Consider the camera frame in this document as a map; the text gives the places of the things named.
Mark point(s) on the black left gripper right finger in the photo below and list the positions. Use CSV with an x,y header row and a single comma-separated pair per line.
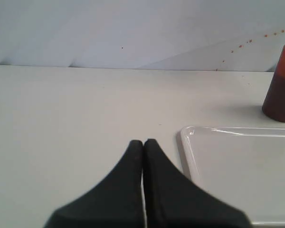
x,y
173,201

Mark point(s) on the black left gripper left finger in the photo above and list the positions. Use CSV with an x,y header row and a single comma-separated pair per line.
x,y
115,202

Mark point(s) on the red ketchup squeeze bottle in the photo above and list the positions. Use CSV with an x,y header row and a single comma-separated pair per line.
x,y
274,103

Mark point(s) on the white rectangular tray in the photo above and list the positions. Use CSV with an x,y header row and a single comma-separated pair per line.
x,y
244,167

